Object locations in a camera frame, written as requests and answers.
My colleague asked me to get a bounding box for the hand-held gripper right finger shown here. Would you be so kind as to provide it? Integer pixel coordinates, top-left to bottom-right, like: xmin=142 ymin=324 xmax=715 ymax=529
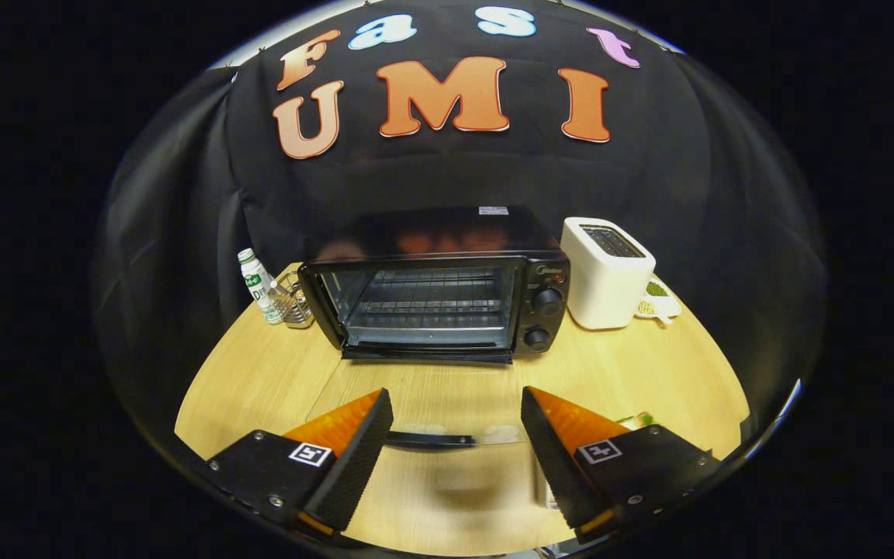
xmin=521 ymin=386 xmax=719 ymax=543

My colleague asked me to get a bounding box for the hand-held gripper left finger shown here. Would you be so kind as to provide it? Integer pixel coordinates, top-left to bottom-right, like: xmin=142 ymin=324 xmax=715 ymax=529
xmin=206 ymin=388 xmax=394 ymax=538

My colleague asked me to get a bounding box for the white bread toaster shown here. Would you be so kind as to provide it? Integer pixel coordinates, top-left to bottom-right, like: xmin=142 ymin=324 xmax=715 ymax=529
xmin=560 ymin=217 xmax=657 ymax=331

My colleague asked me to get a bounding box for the wire mesh basket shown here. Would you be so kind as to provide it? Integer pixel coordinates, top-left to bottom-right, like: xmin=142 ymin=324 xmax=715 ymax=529
xmin=272 ymin=271 xmax=315 ymax=330

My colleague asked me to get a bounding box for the white dish with beans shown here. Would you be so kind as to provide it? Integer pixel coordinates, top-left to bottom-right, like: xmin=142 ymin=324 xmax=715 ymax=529
xmin=634 ymin=277 xmax=683 ymax=326

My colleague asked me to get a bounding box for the white plastic bottle green label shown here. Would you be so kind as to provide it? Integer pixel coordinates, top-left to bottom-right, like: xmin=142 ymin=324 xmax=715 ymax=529
xmin=237 ymin=248 xmax=284 ymax=325

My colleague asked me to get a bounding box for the black toaster oven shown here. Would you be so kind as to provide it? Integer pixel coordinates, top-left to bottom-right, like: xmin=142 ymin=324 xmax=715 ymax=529
xmin=297 ymin=205 xmax=572 ymax=451

